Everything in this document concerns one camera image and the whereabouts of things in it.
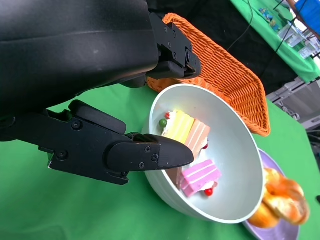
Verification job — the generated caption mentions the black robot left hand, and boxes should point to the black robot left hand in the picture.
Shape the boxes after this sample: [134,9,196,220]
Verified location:
[0,0,202,187]

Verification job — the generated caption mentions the yellow layered cake slice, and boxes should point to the yellow layered cake slice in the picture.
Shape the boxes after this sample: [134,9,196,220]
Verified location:
[159,109,195,146]

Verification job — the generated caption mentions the salmon layered cake slice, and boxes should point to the salmon layered cake slice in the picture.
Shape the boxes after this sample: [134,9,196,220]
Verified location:
[186,119,212,159]

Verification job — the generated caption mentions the chocolate cake slice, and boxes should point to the chocolate cake slice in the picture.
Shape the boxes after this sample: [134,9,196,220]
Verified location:
[169,166,185,191]

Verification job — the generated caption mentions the pink layered cake slice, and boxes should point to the pink layered cake slice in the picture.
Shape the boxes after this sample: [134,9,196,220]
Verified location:
[181,159,223,199]

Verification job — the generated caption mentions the pale grey-green bowl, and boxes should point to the pale grey-green bowl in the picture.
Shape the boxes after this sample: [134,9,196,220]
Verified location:
[141,83,265,224]

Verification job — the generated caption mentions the plain golden bagel bread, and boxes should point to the plain golden bagel bread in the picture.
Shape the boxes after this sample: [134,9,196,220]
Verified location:
[248,202,281,229]

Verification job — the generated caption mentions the orange white striped bread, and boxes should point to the orange white striped bread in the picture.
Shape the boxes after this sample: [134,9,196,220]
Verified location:
[262,167,311,226]

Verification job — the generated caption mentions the orange wicker basket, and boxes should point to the orange wicker basket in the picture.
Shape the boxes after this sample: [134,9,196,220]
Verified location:
[147,12,272,137]

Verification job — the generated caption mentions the lavender plate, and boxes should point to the lavender plate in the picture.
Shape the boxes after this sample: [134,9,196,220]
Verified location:
[241,148,301,240]

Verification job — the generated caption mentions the green table cloth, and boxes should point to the green table cloth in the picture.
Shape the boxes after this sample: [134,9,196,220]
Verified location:
[0,82,320,240]

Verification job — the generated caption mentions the black backdrop cloth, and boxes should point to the black backdrop cloth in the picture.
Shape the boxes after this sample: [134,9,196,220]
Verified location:
[147,0,300,87]

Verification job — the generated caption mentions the green cloth side table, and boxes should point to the green cloth side table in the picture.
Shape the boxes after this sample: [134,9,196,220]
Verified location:
[229,0,320,84]

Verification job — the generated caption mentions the clear plastic boxes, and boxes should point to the clear plastic boxes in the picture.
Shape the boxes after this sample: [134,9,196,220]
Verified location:
[278,21,316,60]

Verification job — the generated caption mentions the grey equipment case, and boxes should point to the grey equipment case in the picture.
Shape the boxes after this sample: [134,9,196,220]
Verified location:
[266,76,320,127]

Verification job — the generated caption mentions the black cable on side table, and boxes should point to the black cable on side table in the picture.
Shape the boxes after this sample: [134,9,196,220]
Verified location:
[226,0,254,51]

